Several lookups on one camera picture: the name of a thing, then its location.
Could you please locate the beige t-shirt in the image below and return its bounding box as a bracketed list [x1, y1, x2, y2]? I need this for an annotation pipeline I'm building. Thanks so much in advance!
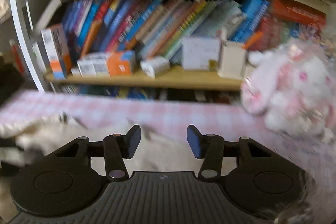
[1, 113, 202, 172]

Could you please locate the white orange flat box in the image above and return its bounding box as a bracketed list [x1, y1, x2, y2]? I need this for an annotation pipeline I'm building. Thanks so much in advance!
[77, 50, 136, 76]

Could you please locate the small white adapter box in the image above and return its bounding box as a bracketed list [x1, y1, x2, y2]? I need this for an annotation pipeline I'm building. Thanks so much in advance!
[140, 56, 171, 79]

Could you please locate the beige pen holder box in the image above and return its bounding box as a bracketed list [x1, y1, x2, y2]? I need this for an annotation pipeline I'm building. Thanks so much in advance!
[217, 41, 246, 80]

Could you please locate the white square box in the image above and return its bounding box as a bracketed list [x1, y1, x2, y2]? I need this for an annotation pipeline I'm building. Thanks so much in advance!
[182, 36, 221, 71]

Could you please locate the pink checkered desk mat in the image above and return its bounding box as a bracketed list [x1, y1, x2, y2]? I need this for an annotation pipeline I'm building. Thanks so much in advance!
[1, 90, 335, 213]

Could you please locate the pink white bunny plush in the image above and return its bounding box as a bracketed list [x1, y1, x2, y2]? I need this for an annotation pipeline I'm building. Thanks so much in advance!
[240, 38, 335, 144]

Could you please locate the orange blue white tall box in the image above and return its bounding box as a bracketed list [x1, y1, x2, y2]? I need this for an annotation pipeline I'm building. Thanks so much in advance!
[41, 23, 72, 80]

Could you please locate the white wooden bookshelf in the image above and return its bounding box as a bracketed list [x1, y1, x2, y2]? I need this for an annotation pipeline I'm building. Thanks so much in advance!
[10, 0, 335, 92]

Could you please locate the red figurine pen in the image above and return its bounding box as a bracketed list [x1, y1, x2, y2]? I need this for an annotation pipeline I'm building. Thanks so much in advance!
[9, 39, 25, 76]

